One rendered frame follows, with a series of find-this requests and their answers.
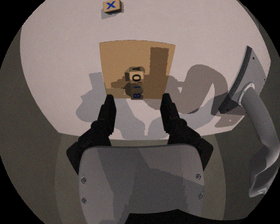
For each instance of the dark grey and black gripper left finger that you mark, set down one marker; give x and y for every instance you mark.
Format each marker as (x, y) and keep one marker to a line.
(97, 135)

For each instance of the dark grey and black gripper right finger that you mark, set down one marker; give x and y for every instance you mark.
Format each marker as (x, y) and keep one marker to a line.
(180, 133)

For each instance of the tan square mat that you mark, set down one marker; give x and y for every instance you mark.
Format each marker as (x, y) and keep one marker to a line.
(118, 56)

